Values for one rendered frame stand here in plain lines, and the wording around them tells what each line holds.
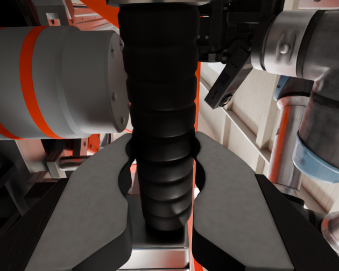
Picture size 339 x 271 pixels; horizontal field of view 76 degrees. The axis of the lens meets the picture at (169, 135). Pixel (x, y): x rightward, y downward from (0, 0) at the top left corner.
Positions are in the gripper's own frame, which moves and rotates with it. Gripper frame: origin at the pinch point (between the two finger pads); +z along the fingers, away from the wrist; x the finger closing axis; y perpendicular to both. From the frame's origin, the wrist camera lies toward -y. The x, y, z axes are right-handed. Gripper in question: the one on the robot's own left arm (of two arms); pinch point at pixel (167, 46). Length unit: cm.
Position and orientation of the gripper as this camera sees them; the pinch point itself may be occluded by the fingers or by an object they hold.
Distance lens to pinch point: 45.4
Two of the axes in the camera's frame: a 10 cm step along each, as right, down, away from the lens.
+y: -0.2, -8.7, -5.0
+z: -7.0, -3.4, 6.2
